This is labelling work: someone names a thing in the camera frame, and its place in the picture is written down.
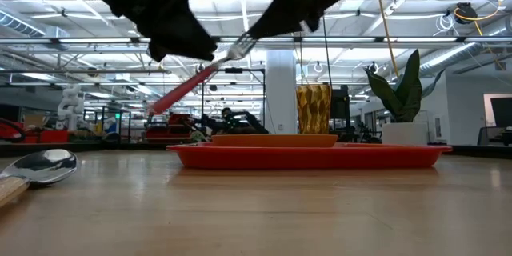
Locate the metal spoon with wooden handle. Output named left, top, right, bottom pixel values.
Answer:
left=0, top=148, right=78, bottom=209

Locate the green leafy plant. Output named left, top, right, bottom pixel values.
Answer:
left=363, top=49, right=446, bottom=124

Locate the red tool cart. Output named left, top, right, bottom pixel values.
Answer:
left=143, top=112, right=194, bottom=144

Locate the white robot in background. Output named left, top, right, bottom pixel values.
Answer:
left=58, top=83, right=86, bottom=133

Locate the yellow hanging cord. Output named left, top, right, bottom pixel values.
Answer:
left=374, top=0, right=400, bottom=78

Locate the black shelf frame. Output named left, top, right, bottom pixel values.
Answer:
left=82, top=106, right=133, bottom=143

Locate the dark monitor with white frame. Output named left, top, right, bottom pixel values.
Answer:
left=482, top=94, right=512, bottom=129

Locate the black cable loop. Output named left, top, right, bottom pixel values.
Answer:
left=0, top=118, right=27, bottom=143

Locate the white planter box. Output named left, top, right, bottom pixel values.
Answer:
left=381, top=122, right=430, bottom=146

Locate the metal fork with red handle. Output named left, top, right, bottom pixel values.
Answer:
left=150, top=34, right=258, bottom=116

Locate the black metal frame rig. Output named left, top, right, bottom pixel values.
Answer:
left=199, top=67, right=267, bottom=142

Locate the red storage bin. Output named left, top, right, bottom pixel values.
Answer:
left=14, top=122, right=70, bottom=145

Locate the black cabinet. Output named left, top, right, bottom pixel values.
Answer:
left=330, top=86, right=356, bottom=143

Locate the black ceiling cable reel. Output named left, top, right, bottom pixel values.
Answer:
left=454, top=2, right=479, bottom=26

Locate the amber faceted plastic cup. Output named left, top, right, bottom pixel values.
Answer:
left=295, top=83, right=333, bottom=136

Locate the black hanging cord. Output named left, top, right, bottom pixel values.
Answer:
left=322, top=18, right=334, bottom=86

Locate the orange plate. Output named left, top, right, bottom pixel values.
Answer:
left=210, top=134, right=339, bottom=149

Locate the red plastic tray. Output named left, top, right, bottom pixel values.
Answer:
left=166, top=142, right=454, bottom=170

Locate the white column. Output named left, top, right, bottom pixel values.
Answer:
left=266, top=50, right=299, bottom=136

